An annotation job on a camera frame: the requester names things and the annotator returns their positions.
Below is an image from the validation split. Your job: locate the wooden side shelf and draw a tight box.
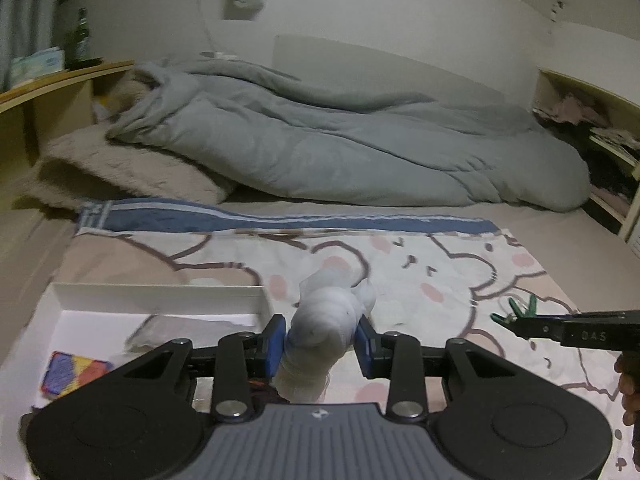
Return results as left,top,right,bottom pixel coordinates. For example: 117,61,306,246
532,67,640,256

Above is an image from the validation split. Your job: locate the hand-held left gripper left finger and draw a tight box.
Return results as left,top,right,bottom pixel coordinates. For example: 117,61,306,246
119,314,287,422

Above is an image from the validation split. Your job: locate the white cardboard box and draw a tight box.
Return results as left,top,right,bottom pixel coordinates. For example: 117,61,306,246
31,282,275,411

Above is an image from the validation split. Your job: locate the beige bed sheet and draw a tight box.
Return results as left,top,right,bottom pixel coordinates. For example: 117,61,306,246
0,195,640,376

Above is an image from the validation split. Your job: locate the tissue pack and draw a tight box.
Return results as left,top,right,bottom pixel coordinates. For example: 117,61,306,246
10,47,67,86

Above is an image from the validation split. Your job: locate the wooden headboard shelf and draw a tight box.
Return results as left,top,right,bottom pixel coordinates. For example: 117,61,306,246
0,60,136,171

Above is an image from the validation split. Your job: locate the row of books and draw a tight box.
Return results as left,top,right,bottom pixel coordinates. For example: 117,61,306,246
0,0,63,93

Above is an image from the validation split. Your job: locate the dark green glass bottle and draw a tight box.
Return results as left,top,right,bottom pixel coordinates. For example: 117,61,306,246
67,7,103,71

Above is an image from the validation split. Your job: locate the grey duvet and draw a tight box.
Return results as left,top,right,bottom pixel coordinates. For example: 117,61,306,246
106,57,592,212

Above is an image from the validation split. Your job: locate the printed bear blanket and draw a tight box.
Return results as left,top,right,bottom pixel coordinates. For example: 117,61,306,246
0,199,640,480

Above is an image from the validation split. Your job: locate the beige fluffy pillow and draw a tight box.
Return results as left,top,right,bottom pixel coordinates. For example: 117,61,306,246
27,122,238,211

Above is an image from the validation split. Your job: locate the white sock bundle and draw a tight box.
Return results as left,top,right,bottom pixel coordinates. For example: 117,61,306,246
276,266,379,404

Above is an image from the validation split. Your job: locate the person's right hand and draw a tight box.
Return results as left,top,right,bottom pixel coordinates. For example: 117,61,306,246
614,354,640,427

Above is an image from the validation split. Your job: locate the colourful small card box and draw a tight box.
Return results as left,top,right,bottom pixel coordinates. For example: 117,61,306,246
41,351,113,401

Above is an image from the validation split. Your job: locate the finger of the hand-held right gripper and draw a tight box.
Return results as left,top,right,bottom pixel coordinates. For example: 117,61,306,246
501,313,567,345

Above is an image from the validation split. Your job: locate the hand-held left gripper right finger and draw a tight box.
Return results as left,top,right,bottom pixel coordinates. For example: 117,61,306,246
356,318,527,421

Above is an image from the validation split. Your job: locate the green plastic toy figure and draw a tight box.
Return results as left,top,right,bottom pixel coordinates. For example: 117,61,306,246
490,294,539,327

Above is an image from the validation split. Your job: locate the grey plastic pouch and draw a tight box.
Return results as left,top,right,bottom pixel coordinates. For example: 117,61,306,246
124,314,221,353

